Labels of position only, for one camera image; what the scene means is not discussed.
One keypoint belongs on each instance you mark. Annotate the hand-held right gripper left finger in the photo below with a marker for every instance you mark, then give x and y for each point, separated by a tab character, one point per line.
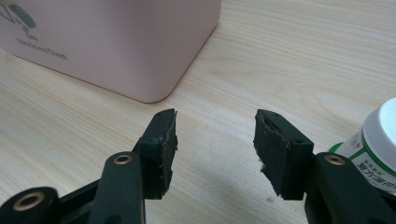
157	149

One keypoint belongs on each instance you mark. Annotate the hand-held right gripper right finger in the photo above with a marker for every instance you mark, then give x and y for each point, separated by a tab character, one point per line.
285	155

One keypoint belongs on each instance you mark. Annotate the white capped medicine bottle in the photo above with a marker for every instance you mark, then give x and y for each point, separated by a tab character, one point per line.
378	137

